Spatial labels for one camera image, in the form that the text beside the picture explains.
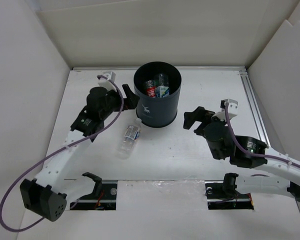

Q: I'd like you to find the clear bottle red label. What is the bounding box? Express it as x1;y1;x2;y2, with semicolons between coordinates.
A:
143;79;156;98

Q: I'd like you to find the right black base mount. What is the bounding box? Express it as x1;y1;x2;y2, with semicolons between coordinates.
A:
204;180;254;210

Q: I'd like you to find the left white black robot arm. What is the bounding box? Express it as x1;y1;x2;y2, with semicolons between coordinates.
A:
20;84;140;222

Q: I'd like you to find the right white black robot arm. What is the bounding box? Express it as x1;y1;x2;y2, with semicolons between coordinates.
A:
183;100;300;203

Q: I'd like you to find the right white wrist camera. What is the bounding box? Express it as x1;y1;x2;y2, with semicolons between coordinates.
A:
211;98;239;122

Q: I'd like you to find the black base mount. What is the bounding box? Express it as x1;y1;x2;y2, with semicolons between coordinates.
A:
70;180;118;211
204;180;254;210

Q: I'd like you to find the clear bottle orange blue label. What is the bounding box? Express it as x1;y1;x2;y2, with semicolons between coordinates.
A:
118;118;142;159

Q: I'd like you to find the aluminium rail right side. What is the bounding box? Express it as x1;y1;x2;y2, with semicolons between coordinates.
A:
238;67;271;147

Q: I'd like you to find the dark blue cylindrical bin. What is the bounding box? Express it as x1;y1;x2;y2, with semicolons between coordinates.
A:
133;61;182;128

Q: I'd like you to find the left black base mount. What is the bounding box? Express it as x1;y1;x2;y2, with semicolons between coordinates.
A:
70;180;118;211

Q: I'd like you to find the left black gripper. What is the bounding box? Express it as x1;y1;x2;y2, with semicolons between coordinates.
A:
100;84;139;120

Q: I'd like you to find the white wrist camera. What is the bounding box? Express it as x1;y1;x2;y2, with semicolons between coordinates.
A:
211;98;239;122
96;71;117;92

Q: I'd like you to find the clear bottle green blue label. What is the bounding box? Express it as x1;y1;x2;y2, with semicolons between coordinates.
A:
154;73;170;98

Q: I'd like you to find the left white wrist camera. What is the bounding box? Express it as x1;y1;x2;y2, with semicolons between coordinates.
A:
96;71;117;92

